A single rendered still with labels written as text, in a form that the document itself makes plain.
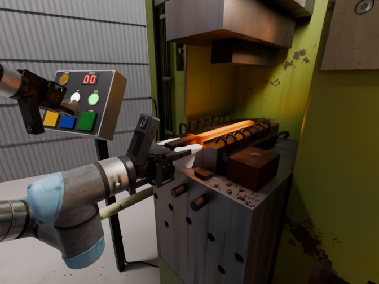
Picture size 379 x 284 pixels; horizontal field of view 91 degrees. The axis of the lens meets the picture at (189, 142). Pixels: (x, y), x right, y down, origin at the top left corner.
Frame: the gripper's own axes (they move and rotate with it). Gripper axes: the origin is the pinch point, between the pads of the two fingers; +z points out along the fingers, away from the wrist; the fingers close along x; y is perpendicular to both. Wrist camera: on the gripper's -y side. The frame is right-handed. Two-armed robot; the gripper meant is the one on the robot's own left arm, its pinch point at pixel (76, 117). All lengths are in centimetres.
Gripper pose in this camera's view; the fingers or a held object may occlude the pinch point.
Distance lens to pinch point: 80.7
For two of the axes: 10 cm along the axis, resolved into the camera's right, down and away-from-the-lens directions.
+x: -9.4, -1.2, 3.3
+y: 1.8, -9.7, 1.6
